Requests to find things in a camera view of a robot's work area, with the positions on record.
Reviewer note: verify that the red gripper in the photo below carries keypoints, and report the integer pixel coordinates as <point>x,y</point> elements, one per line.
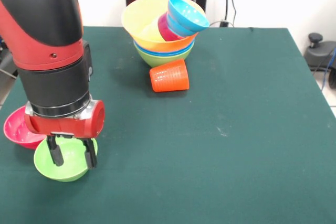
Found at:
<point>65,127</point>

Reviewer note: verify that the small green bowl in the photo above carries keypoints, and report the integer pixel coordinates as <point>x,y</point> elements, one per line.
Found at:
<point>71,161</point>

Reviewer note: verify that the small pink bowl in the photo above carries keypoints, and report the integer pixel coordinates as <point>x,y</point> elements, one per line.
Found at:
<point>15,132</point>

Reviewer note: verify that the red cup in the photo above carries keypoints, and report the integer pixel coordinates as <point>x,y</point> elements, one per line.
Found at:
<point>169,77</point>

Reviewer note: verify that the large green bowl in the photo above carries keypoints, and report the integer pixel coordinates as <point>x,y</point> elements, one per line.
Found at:
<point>162,60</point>

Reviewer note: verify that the yellow cup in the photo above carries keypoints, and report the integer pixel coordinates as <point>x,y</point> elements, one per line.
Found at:
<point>151,32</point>

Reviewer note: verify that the large orange bowl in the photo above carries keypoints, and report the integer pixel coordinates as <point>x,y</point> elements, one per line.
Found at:
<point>136,16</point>

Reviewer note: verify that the purple cup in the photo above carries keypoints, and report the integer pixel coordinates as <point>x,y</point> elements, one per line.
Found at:
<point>165,30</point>

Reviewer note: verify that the small light blue bowl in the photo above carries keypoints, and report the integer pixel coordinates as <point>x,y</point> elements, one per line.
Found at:
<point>189,16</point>

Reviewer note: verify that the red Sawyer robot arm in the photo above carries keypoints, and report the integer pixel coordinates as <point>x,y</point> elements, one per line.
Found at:
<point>44,37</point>

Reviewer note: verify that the dark green tablecloth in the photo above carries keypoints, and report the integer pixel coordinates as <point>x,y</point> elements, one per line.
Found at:
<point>194,169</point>

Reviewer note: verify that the dark grey pedestal foot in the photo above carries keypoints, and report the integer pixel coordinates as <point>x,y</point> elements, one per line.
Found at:
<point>319,53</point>

